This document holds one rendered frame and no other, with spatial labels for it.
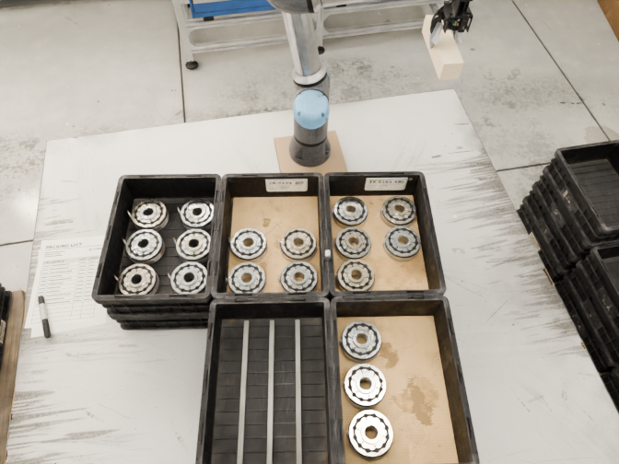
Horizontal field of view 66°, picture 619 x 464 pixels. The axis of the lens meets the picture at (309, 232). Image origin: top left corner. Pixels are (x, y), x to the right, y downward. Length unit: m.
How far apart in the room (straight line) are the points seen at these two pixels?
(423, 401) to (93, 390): 0.88
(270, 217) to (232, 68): 1.91
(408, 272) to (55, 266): 1.09
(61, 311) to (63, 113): 1.82
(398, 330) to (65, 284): 1.01
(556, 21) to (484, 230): 2.55
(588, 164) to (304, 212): 1.34
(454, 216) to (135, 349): 1.09
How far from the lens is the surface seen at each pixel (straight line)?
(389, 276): 1.36
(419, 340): 1.30
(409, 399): 1.25
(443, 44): 1.62
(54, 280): 1.66
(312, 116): 1.54
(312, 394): 1.23
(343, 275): 1.31
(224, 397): 1.24
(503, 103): 3.21
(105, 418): 1.45
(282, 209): 1.45
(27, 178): 2.97
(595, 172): 2.32
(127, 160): 1.85
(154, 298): 1.26
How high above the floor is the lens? 2.03
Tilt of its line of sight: 58 degrees down
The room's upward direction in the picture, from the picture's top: 1 degrees clockwise
